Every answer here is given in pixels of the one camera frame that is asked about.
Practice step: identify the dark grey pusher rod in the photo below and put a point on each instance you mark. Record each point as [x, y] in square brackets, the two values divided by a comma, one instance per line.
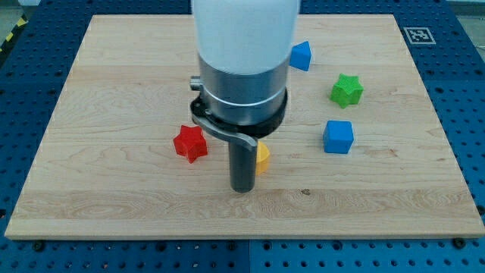
[243, 165]

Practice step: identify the white fiducial marker tag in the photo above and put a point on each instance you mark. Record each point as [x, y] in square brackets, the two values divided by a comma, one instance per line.
[419, 36]

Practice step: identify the blue cube block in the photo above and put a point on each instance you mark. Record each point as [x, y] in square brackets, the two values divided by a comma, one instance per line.
[338, 137]

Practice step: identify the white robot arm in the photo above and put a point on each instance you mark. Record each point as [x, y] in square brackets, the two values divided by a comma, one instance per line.
[244, 50]

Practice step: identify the red star block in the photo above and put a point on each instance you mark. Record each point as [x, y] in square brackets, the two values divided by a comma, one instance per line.
[190, 143]

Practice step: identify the green star block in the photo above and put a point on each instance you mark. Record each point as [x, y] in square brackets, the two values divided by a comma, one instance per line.
[346, 91]

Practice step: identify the light wooden board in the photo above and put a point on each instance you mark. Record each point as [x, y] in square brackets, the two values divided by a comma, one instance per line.
[107, 169]

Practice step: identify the blue pentagon block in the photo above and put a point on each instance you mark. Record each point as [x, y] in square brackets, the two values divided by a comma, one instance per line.
[301, 56]

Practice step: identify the yellow heart block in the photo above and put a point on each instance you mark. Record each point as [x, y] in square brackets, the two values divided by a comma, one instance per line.
[263, 158]

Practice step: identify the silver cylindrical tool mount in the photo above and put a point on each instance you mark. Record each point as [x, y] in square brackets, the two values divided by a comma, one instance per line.
[239, 108]

